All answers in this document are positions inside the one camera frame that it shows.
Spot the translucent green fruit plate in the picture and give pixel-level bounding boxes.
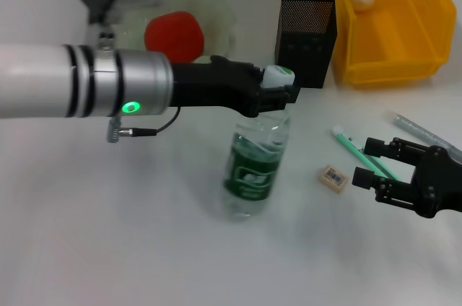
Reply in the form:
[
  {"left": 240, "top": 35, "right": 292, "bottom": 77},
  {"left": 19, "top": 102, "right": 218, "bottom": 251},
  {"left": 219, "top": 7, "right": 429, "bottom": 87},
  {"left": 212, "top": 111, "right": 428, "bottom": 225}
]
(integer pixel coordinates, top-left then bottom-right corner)
[{"left": 104, "top": 0, "right": 239, "bottom": 69}]

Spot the black mesh pen holder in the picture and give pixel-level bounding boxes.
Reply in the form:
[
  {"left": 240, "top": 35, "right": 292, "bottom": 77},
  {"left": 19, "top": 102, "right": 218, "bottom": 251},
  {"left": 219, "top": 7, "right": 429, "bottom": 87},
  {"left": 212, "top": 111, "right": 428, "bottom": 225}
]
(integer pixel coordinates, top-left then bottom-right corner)
[{"left": 274, "top": 0, "right": 339, "bottom": 89}]

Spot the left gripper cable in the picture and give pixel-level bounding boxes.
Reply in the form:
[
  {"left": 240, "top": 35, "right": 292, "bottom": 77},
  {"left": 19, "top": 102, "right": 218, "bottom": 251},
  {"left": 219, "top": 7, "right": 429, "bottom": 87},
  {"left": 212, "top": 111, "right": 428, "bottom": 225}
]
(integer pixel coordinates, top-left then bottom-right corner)
[{"left": 106, "top": 106, "right": 181, "bottom": 143}]

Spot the yellow plastic storage bin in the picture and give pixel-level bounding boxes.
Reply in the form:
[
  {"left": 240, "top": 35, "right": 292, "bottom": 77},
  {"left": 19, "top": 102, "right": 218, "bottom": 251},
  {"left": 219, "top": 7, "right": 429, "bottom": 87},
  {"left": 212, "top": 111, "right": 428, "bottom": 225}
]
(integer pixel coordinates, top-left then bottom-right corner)
[{"left": 317, "top": 0, "right": 458, "bottom": 89}]

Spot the red-orange knitted toy orange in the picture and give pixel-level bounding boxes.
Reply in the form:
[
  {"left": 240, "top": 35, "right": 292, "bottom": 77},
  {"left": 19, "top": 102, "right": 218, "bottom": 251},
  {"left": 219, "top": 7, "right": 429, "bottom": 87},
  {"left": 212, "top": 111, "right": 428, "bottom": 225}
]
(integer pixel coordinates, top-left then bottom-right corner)
[{"left": 144, "top": 11, "right": 206, "bottom": 64}]

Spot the clear water bottle green label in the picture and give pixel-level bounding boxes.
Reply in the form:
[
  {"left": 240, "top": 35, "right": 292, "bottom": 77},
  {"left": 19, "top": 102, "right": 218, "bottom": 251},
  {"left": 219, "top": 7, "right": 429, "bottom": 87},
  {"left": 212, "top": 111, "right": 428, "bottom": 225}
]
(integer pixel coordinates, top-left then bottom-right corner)
[{"left": 222, "top": 65, "right": 295, "bottom": 219}]

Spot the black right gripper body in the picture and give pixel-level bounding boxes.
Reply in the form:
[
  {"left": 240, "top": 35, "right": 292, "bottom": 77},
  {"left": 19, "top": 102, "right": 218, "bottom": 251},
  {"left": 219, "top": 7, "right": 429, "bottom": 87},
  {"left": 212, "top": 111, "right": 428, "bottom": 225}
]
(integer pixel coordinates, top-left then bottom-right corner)
[{"left": 410, "top": 146, "right": 462, "bottom": 219}]

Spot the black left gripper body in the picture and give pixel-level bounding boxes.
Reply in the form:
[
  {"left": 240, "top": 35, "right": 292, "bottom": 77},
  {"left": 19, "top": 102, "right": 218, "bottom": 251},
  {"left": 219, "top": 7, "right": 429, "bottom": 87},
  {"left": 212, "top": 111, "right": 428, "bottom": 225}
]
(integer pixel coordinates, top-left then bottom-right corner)
[{"left": 169, "top": 55, "right": 263, "bottom": 119}]

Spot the green pen white cap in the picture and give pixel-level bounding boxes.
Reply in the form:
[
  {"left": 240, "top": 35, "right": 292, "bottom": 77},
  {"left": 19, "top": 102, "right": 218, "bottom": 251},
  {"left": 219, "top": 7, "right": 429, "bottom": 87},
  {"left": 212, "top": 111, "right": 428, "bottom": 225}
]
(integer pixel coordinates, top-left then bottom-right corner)
[{"left": 331, "top": 124, "right": 404, "bottom": 182}]

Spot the grey glitter pen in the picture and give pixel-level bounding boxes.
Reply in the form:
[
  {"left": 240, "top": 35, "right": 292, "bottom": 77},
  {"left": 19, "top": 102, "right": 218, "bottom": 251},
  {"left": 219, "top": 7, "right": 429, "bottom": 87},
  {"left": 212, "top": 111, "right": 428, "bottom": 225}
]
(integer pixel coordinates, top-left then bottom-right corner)
[{"left": 391, "top": 110, "right": 462, "bottom": 165}]

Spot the beige eraser with barcode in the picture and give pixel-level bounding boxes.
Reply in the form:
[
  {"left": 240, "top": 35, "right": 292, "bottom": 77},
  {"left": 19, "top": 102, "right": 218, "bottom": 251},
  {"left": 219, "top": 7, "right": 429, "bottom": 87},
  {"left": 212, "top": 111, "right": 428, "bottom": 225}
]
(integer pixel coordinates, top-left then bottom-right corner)
[{"left": 318, "top": 164, "right": 349, "bottom": 194}]

